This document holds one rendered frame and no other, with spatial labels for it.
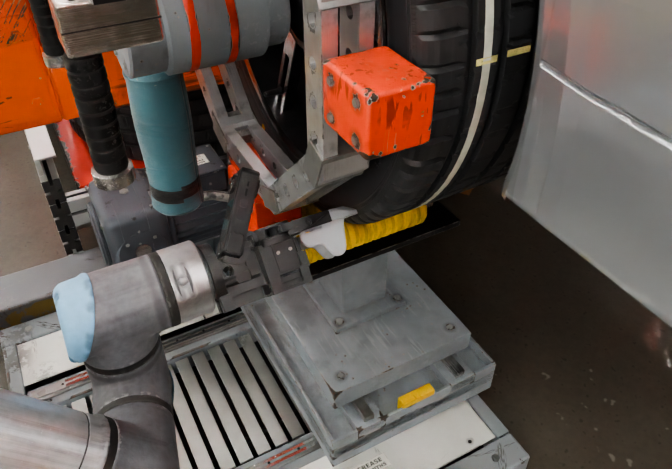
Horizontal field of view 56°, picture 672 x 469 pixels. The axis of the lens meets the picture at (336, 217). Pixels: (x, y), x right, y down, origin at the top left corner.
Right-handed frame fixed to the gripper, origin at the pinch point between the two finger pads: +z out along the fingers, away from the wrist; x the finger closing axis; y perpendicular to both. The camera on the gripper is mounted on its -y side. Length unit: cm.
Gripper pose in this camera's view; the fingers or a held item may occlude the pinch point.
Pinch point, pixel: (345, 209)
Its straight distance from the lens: 82.8
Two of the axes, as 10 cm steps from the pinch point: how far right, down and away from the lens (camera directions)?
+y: 3.4, 9.4, -0.5
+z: 8.8, -3.0, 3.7
